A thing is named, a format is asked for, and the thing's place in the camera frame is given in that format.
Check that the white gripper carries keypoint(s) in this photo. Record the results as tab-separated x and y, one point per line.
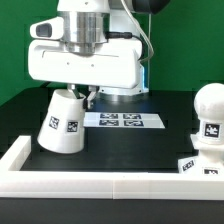
74	48

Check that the white lamp shade cone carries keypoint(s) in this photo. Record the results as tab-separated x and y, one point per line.
63	130

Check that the white lamp bulb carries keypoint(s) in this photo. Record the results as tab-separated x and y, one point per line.
209	106

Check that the white lamp base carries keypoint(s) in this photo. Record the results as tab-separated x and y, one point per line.
209	161

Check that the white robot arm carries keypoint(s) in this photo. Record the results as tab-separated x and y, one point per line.
120	18

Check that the white marker sheet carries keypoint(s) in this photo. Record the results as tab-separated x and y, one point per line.
123	120

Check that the white frame wall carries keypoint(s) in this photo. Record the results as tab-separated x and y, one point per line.
16	183

